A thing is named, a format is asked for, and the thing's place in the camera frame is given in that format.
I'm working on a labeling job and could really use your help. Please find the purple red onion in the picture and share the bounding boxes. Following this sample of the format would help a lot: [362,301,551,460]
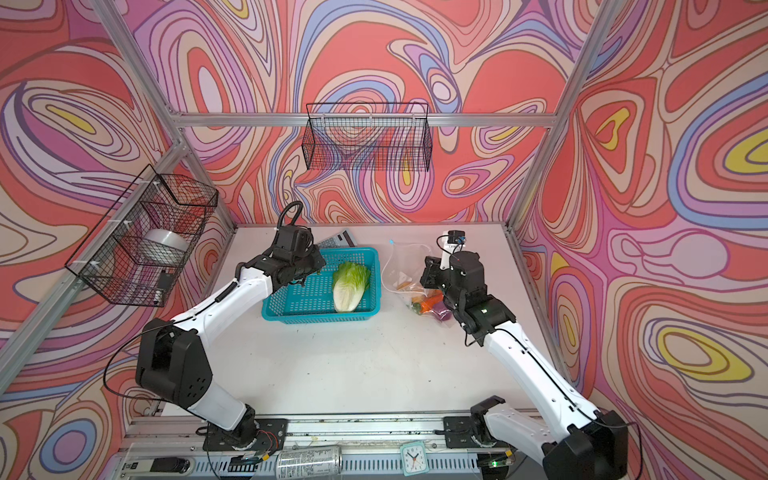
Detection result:
[431,301,453,322]

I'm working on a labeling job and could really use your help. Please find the green lettuce leaf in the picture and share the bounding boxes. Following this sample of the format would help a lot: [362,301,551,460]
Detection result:
[332,262,371,313]

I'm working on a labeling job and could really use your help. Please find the clear zip top bag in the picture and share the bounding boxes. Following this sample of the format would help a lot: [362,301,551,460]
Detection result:
[381,240,443,322]

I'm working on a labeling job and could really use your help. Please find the orange carrot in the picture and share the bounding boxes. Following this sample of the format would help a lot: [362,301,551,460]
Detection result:
[411,293,443,315]

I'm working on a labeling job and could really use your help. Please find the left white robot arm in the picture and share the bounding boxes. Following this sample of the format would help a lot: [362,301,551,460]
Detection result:
[135,225,325,443]

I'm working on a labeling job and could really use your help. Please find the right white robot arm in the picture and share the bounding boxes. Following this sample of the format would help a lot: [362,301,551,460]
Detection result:
[420,251,629,479]

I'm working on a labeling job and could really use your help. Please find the striped booklet behind basket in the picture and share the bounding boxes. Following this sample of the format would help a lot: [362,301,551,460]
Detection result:
[318,230,356,249]

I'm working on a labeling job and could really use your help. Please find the teal plastic basket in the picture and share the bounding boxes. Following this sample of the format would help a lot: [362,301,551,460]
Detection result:
[261,247,382,325]

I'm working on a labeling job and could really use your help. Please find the silver tape roll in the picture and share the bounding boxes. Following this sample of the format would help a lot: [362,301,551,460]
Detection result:
[139,229,189,266]

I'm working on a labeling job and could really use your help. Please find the small teal alarm clock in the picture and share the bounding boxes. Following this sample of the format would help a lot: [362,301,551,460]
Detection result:
[400,441,430,477]

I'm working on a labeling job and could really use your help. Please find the silver drink can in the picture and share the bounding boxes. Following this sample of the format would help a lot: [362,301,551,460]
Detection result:
[275,446,342,479]

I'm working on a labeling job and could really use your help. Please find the black corrugated cable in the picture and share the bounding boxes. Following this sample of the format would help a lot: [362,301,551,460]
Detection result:
[277,200,305,229]

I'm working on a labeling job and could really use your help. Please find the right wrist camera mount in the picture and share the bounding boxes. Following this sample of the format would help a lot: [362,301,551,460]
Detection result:
[436,230,466,270]

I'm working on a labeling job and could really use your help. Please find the back black wire basket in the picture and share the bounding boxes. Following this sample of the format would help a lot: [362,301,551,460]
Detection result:
[301,101,433,172]

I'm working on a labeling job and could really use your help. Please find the black wire basket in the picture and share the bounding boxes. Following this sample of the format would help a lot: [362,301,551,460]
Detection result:
[301,101,433,172]
[65,166,219,307]

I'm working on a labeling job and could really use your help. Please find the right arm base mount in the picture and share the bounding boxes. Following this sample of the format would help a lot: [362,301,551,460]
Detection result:
[433,395,517,452]

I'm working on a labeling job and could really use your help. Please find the left black wire basket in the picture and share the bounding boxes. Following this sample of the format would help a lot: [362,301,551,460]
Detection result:
[65,166,219,307]

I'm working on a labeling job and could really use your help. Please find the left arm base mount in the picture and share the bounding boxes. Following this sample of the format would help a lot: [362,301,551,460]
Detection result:
[199,404,289,454]

